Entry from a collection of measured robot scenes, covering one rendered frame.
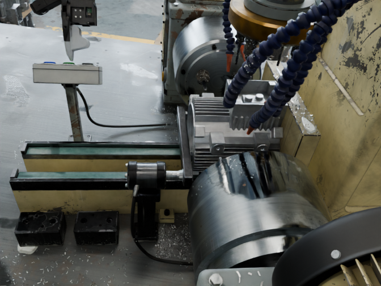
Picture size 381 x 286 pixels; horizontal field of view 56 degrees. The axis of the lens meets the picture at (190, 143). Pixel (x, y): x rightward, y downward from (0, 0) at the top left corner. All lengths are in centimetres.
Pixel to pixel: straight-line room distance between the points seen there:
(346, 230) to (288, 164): 34
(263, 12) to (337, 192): 43
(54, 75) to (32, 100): 40
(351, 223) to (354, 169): 51
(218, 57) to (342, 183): 45
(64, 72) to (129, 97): 42
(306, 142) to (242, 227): 28
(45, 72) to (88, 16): 18
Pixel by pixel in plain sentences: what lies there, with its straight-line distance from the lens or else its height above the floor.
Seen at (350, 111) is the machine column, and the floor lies 116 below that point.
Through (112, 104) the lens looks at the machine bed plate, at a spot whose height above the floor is 80.
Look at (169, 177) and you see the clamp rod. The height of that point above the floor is 102.
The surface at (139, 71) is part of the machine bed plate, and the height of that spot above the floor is 80.
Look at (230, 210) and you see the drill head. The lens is 56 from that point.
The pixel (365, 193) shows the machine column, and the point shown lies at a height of 99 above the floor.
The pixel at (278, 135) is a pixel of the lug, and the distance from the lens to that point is 82.
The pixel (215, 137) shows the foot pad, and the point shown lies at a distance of 78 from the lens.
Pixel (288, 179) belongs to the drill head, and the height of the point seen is 116.
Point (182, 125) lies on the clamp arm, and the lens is 87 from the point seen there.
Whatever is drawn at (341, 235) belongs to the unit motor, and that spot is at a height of 135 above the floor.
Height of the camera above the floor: 157
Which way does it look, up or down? 41 degrees down
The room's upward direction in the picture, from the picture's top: 7 degrees clockwise
